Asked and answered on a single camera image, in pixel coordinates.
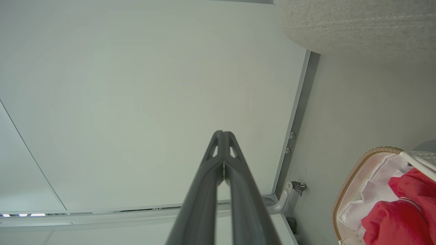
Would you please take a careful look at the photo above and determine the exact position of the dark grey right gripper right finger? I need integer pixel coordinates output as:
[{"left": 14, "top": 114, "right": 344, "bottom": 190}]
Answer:
[{"left": 223, "top": 131, "right": 282, "bottom": 245}]

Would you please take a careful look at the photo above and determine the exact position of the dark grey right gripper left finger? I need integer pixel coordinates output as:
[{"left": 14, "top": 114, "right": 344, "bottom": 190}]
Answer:
[{"left": 166, "top": 130, "right": 224, "bottom": 245}]

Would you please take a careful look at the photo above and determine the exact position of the red and white towel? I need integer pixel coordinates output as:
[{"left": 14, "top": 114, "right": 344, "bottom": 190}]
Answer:
[{"left": 361, "top": 168, "right": 436, "bottom": 245}]

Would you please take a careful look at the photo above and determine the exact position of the beige rimmed laundry basket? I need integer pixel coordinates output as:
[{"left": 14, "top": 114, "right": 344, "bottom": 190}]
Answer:
[{"left": 332, "top": 146, "right": 436, "bottom": 245}]

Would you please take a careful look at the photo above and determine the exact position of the grey curved corner bracket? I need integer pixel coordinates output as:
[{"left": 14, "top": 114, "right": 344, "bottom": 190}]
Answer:
[{"left": 264, "top": 180, "right": 294, "bottom": 215}]

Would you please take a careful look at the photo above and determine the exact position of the small metal hinge bracket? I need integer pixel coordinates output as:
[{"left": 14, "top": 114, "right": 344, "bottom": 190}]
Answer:
[{"left": 292, "top": 181, "right": 307, "bottom": 196}]

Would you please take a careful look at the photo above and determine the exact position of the aluminium frame rail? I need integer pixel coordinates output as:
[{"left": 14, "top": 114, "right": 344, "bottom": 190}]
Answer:
[{"left": 0, "top": 197, "right": 277, "bottom": 232}]

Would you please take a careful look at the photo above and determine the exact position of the aluminium frame post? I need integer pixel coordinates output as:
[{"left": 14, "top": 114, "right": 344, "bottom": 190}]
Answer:
[{"left": 271, "top": 50, "right": 321, "bottom": 199}]

